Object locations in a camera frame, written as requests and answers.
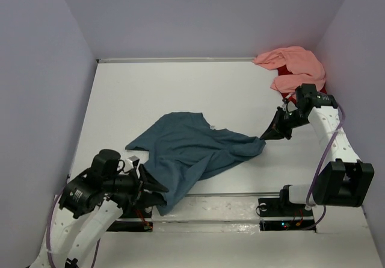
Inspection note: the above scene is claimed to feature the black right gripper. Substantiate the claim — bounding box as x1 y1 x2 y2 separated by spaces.
260 107 310 141

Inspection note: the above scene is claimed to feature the metal table rail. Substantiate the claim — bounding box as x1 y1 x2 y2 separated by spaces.
96 57 254 64
187 192 280 198

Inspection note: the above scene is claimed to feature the pink t shirt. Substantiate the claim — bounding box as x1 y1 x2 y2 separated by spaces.
253 46 325 93

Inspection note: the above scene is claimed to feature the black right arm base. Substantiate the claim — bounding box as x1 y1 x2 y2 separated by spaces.
256 185 316 232

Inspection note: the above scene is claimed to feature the metal back table rail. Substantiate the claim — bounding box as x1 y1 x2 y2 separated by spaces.
96 57 254 64

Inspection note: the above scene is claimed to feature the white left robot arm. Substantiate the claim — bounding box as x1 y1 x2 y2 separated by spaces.
31 149 168 267

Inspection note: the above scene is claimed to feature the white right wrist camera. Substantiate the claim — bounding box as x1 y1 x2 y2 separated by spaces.
282 93 297 112

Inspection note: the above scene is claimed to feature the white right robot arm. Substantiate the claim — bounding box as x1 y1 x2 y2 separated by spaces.
261 84 374 215

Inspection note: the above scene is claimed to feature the metal front table rail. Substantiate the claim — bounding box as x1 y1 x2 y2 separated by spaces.
187 192 280 198

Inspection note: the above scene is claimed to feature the teal blue t shirt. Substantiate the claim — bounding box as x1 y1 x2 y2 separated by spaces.
125 112 266 216

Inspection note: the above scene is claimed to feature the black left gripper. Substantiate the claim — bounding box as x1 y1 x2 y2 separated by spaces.
105 161 170 207

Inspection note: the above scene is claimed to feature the red t shirt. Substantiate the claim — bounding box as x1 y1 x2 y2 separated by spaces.
277 65 310 102

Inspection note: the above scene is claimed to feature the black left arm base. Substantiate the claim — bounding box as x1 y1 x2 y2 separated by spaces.
107 207 153 232

